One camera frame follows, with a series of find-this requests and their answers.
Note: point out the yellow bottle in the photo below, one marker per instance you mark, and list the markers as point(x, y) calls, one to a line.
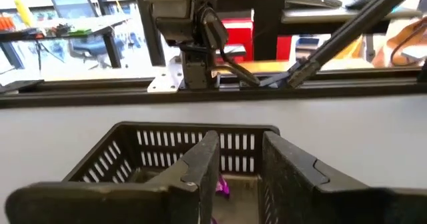
point(23, 12)

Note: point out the black plastic basket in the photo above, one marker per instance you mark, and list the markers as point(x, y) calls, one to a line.
point(150, 125)

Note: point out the black computer mouse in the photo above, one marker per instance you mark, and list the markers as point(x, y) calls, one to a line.
point(358, 2)

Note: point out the black diagonal frame strut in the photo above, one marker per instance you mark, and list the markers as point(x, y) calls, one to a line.
point(350, 32)

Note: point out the red cabinet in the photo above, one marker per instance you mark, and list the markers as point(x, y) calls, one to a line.
point(240, 34)

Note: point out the blue office chair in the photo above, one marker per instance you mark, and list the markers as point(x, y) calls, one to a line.
point(73, 4)

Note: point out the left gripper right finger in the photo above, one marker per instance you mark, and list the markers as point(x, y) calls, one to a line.
point(293, 184)

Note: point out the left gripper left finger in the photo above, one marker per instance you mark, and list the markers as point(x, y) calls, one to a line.
point(187, 190)

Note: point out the brown bag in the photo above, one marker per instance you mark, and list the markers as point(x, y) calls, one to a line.
point(400, 40)

